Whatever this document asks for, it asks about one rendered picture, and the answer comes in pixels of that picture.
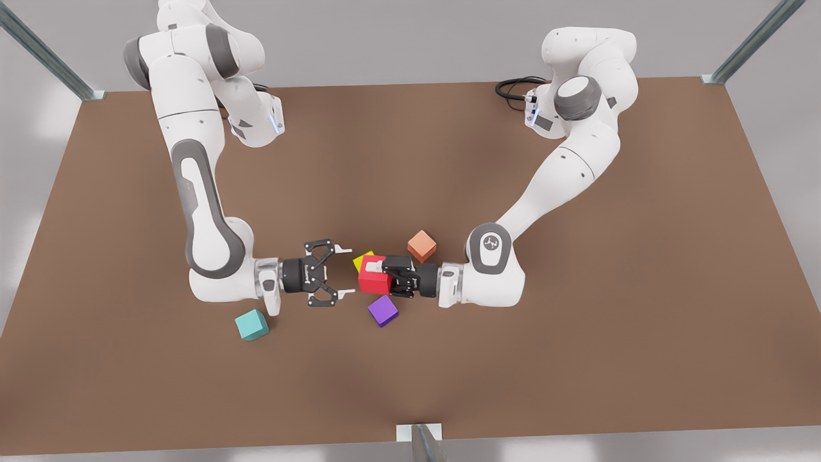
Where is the orange wooden cube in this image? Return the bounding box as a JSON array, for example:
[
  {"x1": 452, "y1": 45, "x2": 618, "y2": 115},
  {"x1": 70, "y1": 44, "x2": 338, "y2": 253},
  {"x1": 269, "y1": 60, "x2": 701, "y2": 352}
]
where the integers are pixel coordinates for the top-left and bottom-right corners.
[{"x1": 407, "y1": 230, "x2": 438, "y2": 264}]

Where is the purple wooden cube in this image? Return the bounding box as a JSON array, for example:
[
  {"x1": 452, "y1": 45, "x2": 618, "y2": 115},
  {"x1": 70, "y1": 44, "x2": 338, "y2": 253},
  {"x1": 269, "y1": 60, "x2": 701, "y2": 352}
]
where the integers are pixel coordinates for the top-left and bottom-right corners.
[{"x1": 367, "y1": 295, "x2": 400, "y2": 329}]

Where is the teal wooden cube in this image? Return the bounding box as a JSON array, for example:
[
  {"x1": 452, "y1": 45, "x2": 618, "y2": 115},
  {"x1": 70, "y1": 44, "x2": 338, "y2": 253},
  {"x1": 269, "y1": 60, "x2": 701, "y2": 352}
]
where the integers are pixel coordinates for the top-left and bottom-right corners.
[{"x1": 234, "y1": 309, "x2": 271, "y2": 342}]

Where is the red wooden cube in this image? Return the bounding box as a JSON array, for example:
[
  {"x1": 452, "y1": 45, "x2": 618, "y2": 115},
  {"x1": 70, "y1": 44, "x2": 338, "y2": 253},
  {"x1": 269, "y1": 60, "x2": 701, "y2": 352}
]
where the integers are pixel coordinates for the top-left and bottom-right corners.
[{"x1": 357, "y1": 255, "x2": 394, "y2": 295}]

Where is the silver frame post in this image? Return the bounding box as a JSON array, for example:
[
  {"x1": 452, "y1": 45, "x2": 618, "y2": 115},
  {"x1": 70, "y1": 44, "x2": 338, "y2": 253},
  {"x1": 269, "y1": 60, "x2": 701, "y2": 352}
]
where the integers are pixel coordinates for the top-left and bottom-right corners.
[
  {"x1": 700, "y1": 0, "x2": 806, "y2": 86},
  {"x1": 0, "y1": 2, "x2": 107, "y2": 103},
  {"x1": 396, "y1": 423, "x2": 444, "y2": 462}
]

